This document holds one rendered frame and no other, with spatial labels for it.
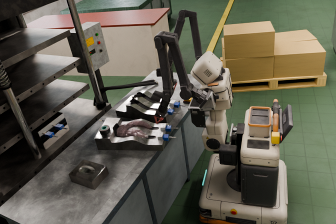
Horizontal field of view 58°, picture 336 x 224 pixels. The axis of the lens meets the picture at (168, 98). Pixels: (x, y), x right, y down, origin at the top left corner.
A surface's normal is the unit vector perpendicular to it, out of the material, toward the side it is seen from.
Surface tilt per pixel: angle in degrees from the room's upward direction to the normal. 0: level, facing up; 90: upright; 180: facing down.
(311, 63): 90
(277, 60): 90
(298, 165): 0
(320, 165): 0
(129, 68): 90
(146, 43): 90
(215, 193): 0
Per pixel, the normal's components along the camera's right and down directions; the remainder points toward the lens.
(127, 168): -0.14, -0.86
